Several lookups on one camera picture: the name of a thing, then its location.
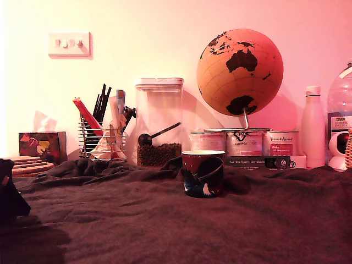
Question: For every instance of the dark space print coffee cup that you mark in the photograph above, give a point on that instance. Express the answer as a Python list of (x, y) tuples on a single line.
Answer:
[(203, 176)]

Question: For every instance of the silver tin with pale label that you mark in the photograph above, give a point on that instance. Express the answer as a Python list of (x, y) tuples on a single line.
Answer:
[(206, 141)]

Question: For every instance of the floral print tissue box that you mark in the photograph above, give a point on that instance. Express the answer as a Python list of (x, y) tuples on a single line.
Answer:
[(39, 145)]

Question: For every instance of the large round cork trivet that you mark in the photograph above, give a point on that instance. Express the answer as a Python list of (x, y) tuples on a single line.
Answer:
[(33, 170)]

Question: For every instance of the small cork coaster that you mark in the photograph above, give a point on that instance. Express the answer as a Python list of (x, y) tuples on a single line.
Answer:
[(24, 158), (27, 162), (40, 164)]

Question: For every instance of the cork globe on metal stand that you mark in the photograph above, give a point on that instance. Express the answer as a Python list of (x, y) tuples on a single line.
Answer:
[(238, 77)]

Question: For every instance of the red paper chopstick sleeve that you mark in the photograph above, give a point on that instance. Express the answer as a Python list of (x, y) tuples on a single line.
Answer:
[(87, 115)]

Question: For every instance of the flat black printed box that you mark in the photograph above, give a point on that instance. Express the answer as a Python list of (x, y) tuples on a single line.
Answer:
[(246, 162)]

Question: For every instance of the small white box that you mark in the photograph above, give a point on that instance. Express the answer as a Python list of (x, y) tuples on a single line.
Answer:
[(299, 162)]

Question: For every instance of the white tissue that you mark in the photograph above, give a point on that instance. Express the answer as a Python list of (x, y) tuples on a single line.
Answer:
[(43, 123)]

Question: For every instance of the crumpled white paper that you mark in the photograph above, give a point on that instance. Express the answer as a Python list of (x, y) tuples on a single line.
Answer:
[(104, 145)]

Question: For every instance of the dark brown cloth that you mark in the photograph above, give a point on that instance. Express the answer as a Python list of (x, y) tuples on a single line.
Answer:
[(165, 225)]

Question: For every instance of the coffee beans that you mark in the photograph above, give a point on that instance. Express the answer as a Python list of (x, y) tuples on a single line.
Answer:
[(158, 155)]

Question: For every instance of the black stick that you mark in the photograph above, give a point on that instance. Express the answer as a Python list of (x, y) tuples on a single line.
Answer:
[(100, 101), (105, 101), (96, 107)]

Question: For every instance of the silver tin with red label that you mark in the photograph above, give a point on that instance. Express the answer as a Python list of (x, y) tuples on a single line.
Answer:
[(281, 143)]

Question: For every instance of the small white round camera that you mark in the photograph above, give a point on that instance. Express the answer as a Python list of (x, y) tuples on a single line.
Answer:
[(336, 162)]

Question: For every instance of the pale paper sleeve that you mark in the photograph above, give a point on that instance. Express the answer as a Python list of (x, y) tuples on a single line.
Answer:
[(114, 110)]

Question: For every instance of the white wall light switch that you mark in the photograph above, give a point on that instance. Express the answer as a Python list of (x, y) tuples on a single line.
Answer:
[(68, 44)]

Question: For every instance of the silver tin with black logo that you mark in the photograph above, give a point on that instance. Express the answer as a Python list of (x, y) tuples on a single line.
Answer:
[(244, 143)]

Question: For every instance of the clear jar with white lid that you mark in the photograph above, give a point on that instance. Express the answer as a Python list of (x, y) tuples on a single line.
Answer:
[(158, 110)]

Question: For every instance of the large clear water bottle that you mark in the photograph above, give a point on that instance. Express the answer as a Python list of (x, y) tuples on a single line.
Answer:
[(340, 96)]

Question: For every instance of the black coffee scoop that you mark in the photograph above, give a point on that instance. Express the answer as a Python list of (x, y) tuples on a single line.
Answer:
[(144, 139)]

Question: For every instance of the white insulated bottle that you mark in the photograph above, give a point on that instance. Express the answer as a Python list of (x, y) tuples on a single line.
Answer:
[(312, 132)]

